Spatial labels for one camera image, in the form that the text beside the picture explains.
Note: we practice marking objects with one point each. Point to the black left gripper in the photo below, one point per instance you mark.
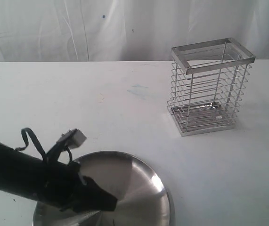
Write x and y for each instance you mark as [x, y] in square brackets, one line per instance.
[64, 189]

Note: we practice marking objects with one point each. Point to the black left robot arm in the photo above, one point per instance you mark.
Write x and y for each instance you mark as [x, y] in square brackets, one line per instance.
[21, 174]

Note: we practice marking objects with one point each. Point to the round steel plate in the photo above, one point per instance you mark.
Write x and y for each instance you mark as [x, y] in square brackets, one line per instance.
[143, 199]

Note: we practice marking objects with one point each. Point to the white backdrop curtain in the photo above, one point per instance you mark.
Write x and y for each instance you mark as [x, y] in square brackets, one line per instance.
[128, 30]

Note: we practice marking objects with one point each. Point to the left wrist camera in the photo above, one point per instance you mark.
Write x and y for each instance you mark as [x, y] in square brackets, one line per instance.
[70, 140]

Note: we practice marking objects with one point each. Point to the metal wire utensil holder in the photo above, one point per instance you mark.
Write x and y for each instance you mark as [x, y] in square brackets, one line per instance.
[207, 83]

